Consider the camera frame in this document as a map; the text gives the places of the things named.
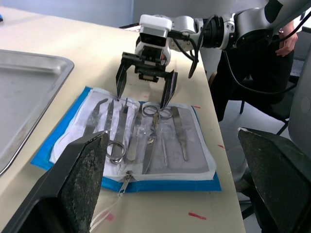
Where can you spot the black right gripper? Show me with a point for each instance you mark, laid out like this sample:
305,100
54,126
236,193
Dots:
149,65

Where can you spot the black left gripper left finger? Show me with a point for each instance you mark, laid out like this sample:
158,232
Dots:
73,179

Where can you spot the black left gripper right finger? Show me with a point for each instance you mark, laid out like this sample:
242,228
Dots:
279,184

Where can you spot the metal tray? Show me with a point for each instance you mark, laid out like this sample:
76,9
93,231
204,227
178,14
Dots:
26,97

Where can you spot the blue surgical instrument pack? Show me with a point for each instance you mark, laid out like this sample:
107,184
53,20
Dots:
170,184

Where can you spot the bystander hand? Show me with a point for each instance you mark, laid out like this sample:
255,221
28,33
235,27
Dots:
288,43

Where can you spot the small metal scissors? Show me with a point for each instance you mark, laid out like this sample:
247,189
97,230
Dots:
120,121

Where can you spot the grey round stand base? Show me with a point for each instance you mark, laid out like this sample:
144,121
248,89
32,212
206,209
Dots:
236,170

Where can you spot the pointed metal tweezers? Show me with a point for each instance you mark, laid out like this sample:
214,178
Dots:
109,116

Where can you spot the metal zipper pull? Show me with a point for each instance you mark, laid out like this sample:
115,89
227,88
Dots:
126,182

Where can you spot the broad metal tweezers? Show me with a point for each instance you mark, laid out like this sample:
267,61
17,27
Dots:
134,140

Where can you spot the large metal scissors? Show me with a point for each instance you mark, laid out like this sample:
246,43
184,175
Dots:
151,143

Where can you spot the curved metal forceps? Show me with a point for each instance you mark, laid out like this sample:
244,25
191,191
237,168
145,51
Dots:
93,116

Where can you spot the thin metal probe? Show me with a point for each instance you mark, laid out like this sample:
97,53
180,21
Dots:
165,150

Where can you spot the person in black clothes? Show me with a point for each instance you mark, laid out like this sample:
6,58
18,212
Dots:
255,77

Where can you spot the small blue object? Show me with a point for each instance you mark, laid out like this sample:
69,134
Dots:
1,17

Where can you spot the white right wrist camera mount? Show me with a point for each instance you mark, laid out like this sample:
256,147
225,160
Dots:
155,26

